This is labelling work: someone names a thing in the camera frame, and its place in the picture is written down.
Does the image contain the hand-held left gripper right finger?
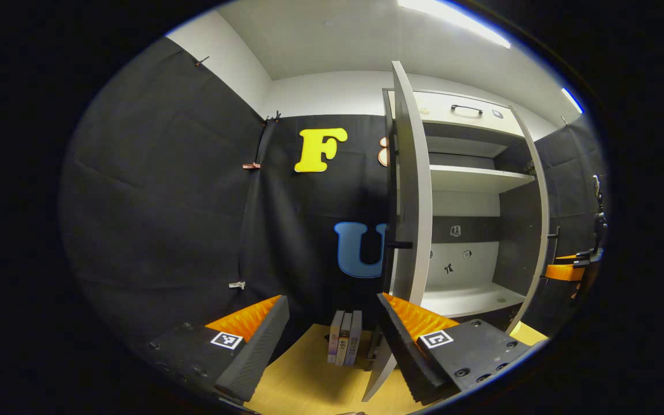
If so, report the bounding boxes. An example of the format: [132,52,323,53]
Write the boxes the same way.
[376,292,531,405]

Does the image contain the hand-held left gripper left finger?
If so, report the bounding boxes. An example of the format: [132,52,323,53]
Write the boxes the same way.
[148,295,290,404]

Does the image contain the white cabinet door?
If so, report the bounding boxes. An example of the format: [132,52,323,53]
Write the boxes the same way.
[361,61,434,402]
[504,104,552,336]

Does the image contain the white cabinet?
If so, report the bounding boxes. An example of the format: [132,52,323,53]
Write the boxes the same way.
[382,88,543,335]

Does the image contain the white cabinet shelf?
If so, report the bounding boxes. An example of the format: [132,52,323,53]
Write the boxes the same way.
[429,165,535,194]

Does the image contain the white cabinet drawer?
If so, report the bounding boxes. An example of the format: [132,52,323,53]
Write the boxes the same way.
[416,91,526,138]

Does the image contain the black stand pole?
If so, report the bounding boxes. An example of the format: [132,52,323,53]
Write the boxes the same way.
[591,175,608,254]

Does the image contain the grey spine book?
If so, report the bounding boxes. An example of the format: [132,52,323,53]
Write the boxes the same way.
[344,310,363,367]

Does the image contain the dark spine book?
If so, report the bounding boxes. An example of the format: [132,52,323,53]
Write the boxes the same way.
[335,312,354,367]

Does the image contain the white spine book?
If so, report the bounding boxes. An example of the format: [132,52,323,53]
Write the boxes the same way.
[327,310,345,364]

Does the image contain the black backdrop cloth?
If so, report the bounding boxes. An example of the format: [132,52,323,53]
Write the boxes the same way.
[58,37,393,358]
[534,118,606,260]

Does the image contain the small ceiling light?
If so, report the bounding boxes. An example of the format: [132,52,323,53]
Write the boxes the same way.
[561,87,585,115]

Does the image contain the black door handle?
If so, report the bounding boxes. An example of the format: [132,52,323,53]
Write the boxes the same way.
[547,227,561,281]

